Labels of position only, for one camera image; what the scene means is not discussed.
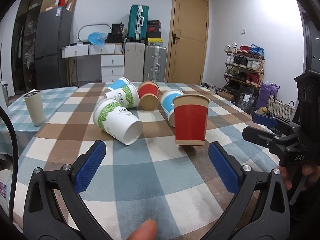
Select black refrigerator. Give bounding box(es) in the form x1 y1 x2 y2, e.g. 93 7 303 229
35 7 73 90

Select black cable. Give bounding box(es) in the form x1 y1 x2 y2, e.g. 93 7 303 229
0 104 20 223

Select right hand on gripper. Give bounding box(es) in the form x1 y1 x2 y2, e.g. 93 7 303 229
278 161 320 191

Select right blue-white paper cup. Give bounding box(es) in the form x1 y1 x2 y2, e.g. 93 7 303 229
160 89 184 127

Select teal checked tablecloth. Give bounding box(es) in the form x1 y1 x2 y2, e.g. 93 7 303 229
0 87 78 156

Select plaid tablecloth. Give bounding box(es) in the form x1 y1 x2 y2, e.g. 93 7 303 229
12 81 282 240

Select left hand thumb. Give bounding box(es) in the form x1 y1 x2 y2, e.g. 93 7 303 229
127 218 157 240

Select beige steel tumbler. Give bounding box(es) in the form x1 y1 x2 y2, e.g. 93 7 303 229
23 89 46 126

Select stacked shoe boxes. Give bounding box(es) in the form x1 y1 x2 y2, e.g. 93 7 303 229
145 20 163 46

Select blue plastic bag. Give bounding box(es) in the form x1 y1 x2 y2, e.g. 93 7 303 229
87 31 107 46

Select lying red paper cup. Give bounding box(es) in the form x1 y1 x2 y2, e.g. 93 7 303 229
138 81 159 111

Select rear blue-white paper cup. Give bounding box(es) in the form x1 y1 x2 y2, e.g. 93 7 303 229
105 77 131 93

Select dark shelving unit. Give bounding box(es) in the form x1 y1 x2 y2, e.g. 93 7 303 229
11 0 43 94

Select teal suitcase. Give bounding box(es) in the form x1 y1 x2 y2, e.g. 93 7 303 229
127 4 149 42

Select black bag on desk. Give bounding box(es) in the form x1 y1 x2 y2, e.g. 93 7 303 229
106 23 124 43

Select purple bag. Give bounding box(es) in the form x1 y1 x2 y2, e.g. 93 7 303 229
256 81 280 108

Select white drawer cabinet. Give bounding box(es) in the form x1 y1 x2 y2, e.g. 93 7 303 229
101 54 124 83

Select wooden door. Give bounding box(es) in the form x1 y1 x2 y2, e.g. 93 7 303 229
166 0 210 84

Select beige suitcase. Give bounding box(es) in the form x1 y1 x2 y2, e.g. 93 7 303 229
124 42 145 82

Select front green-white paper cup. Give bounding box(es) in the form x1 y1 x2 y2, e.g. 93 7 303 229
93 99 143 145

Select white desk with drawers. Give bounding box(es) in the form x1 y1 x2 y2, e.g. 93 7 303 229
62 43 124 86

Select silver suitcase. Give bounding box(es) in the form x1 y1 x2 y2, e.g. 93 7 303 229
143 45 167 82

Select green-white paper cup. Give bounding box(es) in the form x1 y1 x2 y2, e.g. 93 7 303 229
104 84 140 109
93 99 143 145

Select rear green-white paper cup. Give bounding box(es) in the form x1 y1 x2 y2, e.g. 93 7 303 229
104 84 140 109

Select woven patterned tote bag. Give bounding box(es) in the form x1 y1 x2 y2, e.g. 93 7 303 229
267 91 295 121

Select wooden shoe rack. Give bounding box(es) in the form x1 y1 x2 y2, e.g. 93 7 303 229
224 43 265 96

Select blue-white paper cup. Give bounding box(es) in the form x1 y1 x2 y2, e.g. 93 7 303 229
160 89 184 127
105 77 131 93

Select red paper cup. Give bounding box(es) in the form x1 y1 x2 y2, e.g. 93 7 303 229
173 94 209 146
138 81 159 111

